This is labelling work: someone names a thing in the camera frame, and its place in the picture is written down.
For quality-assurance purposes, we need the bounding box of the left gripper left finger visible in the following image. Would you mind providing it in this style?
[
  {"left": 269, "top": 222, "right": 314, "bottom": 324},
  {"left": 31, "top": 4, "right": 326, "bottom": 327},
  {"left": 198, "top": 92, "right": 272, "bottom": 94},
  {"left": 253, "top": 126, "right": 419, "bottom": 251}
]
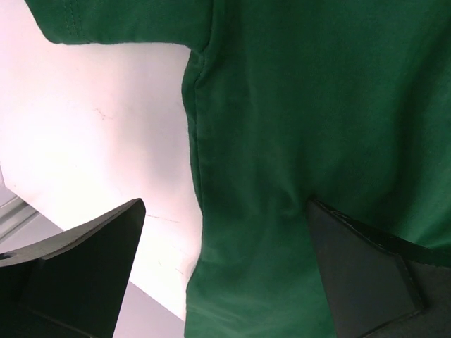
[{"left": 1, "top": 199, "right": 146, "bottom": 337}]

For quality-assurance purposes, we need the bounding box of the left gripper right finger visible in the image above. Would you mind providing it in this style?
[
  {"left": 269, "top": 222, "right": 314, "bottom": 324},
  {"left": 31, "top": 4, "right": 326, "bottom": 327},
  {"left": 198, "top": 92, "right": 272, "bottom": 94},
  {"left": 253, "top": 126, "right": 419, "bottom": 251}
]
[{"left": 307, "top": 199, "right": 450, "bottom": 337}]

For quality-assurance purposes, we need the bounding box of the green t shirt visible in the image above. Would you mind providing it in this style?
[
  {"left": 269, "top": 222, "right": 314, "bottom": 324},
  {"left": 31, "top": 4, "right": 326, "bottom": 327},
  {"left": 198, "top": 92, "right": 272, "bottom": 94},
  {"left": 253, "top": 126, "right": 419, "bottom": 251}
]
[{"left": 28, "top": 1, "right": 450, "bottom": 337}]

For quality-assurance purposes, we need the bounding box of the aluminium frame rail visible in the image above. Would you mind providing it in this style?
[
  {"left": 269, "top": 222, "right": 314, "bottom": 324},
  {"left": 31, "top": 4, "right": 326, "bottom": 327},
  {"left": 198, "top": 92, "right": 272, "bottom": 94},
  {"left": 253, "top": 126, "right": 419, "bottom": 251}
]
[{"left": 1, "top": 197, "right": 39, "bottom": 241}]

